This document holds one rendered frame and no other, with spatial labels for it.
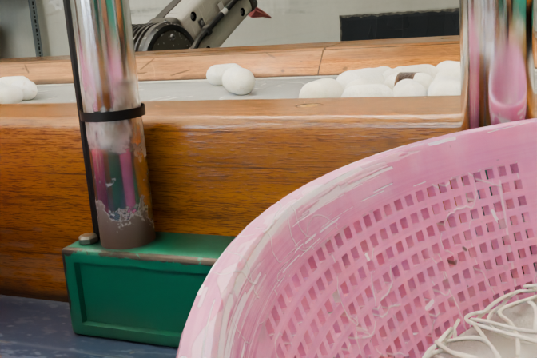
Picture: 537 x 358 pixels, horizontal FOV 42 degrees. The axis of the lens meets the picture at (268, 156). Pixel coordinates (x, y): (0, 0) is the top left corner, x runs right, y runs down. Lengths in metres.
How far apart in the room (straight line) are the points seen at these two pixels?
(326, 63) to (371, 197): 0.49
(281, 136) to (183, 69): 0.44
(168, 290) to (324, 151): 0.08
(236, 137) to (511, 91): 0.11
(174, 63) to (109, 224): 0.44
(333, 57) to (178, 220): 0.38
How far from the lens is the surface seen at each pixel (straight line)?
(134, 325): 0.31
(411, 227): 0.18
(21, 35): 3.37
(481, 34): 0.23
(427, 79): 0.45
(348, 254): 0.15
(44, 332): 0.33
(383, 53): 0.64
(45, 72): 0.81
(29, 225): 0.36
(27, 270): 0.37
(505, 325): 0.17
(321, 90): 0.42
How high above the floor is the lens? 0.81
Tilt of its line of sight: 12 degrees down
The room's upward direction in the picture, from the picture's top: 4 degrees counter-clockwise
